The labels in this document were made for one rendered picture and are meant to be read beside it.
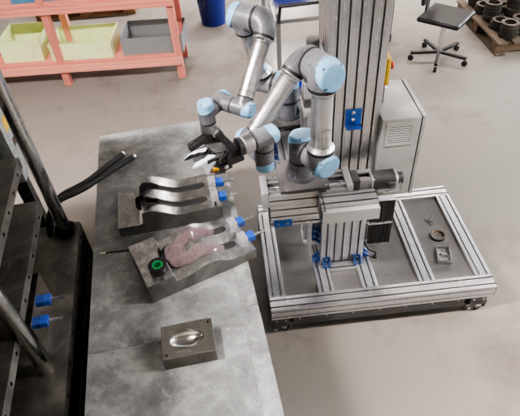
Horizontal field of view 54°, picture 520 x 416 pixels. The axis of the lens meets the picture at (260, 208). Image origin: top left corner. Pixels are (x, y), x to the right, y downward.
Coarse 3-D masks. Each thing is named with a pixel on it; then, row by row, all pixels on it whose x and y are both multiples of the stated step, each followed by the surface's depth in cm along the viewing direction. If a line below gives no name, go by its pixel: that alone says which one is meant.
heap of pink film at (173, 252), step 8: (184, 232) 231; (192, 232) 230; (200, 232) 232; (208, 232) 234; (176, 240) 229; (184, 240) 229; (168, 248) 227; (176, 248) 227; (192, 248) 224; (200, 248) 223; (208, 248) 224; (216, 248) 226; (224, 248) 230; (168, 256) 224; (176, 256) 223; (184, 256) 224; (192, 256) 222; (200, 256) 222; (176, 264) 222; (184, 264) 222
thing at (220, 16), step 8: (200, 0) 573; (208, 0) 569; (216, 0) 571; (224, 0) 580; (200, 8) 582; (208, 8) 576; (216, 8) 577; (224, 8) 586; (208, 16) 583; (216, 16) 584; (224, 16) 591; (208, 24) 591; (216, 24) 591
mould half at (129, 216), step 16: (208, 176) 262; (128, 192) 261; (144, 192) 249; (160, 192) 251; (176, 192) 255; (192, 192) 254; (208, 192) 253; (128, 208) 253; (144, 208) 241; (160, 208) 242; (176, 208) 247; (192, 208) 246; (208, 208) 245; (128, 224) 245; (144, 224) 244; (160, 224) 246; (176, 224) 248
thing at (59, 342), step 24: (48, 240) 250; (72, 240) 249; (48, 264) 239; (72, 264) 238; (48, 288) 229; (72, 288) 228; (72, 312) 219; (48, 336) 211; (72, 336) 213; (24, 360) 203; (72, 360) 207; (24, 384) 196; (48, 384) 195; (24, 408) 189; (48, 408) 188
